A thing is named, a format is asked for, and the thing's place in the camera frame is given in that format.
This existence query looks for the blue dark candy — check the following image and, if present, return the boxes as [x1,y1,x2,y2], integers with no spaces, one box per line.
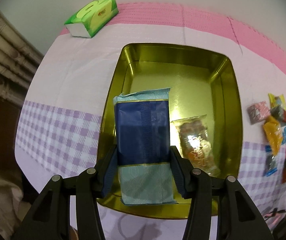
[281,126,286,145]

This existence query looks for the orange yellow snack packet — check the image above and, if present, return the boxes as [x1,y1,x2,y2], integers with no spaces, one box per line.
[263,115,283,156]

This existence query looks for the grey green red-banded block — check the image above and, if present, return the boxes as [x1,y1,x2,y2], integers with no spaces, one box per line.
[270,106,286,127]

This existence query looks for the yellow clear candy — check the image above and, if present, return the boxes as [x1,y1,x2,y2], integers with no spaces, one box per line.
[268,93,286,110]

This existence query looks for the clear fried snack bag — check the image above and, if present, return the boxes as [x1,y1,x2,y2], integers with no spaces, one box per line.
[172,115,221,177]

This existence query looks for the navy blue snack packet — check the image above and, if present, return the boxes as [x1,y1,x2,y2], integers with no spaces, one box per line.
[113,88,175,205]

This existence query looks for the pink patterned candy box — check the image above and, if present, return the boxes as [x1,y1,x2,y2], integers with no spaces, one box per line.
[247,101,270,124]

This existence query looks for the maroon gold toffee tin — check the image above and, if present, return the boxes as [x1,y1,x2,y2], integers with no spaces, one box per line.
[96,42,244,220]

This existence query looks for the beige pleated curtain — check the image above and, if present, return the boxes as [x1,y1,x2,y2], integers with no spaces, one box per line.
[0,12,44,107]

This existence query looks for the green tissue pack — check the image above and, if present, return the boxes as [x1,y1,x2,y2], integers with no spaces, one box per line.
[64,0,118,38]

